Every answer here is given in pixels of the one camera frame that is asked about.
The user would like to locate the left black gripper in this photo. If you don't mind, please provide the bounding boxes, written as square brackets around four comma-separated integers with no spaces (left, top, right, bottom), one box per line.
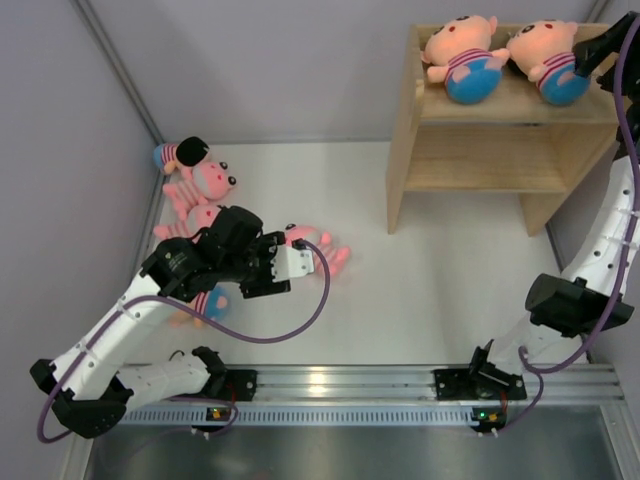
[218,232,290,299]

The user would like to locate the boy doll back corner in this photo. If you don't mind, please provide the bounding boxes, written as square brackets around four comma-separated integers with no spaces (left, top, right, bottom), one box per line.
[152,136,211,177]

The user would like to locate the pink striped plush lower left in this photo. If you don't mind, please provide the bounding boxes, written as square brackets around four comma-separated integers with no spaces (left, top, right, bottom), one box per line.
[153,204,225,241]

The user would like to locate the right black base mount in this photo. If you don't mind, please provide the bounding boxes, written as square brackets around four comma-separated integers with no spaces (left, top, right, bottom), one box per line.
[433,367,527,401]

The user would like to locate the pink striped plush upper left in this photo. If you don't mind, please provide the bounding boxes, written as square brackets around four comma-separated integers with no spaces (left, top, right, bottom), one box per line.
[163,161,237,220]

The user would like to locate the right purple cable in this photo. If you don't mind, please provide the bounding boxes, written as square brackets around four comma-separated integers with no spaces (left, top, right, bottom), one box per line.
[499,14,640,436]

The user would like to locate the boy doll near left base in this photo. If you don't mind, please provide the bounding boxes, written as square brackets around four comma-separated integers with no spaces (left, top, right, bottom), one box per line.
[169,286,230,328]

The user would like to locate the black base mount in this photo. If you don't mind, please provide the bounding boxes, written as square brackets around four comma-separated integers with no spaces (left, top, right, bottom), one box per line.
[433,367,527,401]
[200,369,258,403]

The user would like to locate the boy doll shelved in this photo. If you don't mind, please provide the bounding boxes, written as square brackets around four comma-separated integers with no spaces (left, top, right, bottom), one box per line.
[421,15,510,105]
[506,20,590,106]

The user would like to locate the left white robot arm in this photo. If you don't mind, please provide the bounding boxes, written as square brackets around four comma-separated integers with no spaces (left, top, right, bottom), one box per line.
[30,206,290,444]

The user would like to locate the wooden two-tier shelf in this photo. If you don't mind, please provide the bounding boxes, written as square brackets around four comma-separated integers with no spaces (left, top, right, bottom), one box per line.
[386,24,618,236]

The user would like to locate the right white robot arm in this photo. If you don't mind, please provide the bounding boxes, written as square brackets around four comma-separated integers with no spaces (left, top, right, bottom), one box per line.
[466,11,639,397]

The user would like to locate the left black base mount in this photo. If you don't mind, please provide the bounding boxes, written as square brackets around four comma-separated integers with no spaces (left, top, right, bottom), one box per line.
[200,369,258,403]

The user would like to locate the pink striped plush centre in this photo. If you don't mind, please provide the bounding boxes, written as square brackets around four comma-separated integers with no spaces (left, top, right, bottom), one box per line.
[285,224,351,277]

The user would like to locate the pink striped plush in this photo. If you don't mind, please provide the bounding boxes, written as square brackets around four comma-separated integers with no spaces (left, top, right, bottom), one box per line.
[285,224,351,277]
[163,161,237,220]
[153,204,225,241]

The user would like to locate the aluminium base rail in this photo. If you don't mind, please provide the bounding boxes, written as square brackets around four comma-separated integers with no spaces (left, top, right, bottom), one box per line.
[122,364,624,430]

